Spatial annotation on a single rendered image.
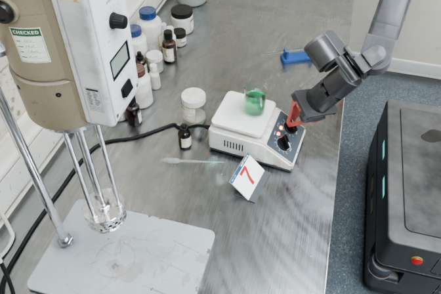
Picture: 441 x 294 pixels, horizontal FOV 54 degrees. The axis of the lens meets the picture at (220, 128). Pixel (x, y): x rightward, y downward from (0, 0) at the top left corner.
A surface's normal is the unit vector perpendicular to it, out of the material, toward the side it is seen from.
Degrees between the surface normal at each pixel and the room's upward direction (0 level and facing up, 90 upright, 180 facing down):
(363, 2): 90
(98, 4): 90
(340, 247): 0
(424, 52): 90
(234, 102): 0
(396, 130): 0
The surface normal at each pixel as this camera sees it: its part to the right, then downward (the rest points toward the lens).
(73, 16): -0.26, 0.68
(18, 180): 0.97, 0.19
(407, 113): 0.01, -0.71
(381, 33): -0.36, -0.07
